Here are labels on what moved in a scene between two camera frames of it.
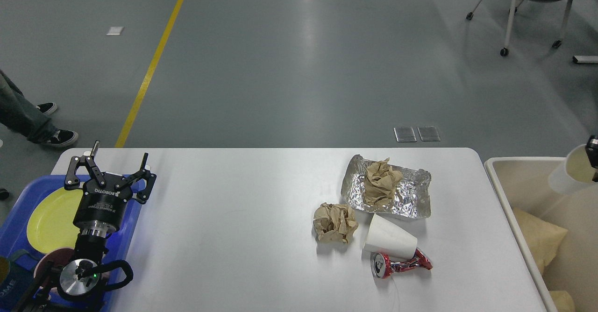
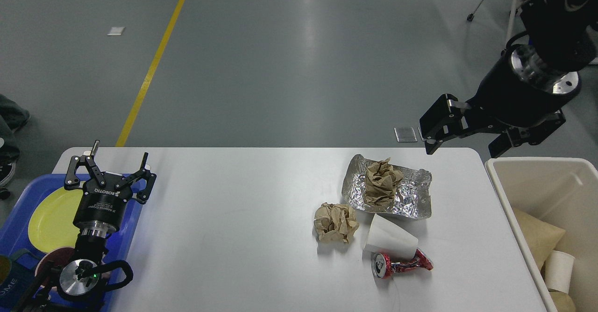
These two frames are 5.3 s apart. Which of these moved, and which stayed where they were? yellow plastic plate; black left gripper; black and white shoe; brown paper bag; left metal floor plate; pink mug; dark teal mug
Moved: black and white shoe
Stayed: brown paper bag; yellow plastic plate; left metal floor plate; pink mug; dark teal mug; black left gripper
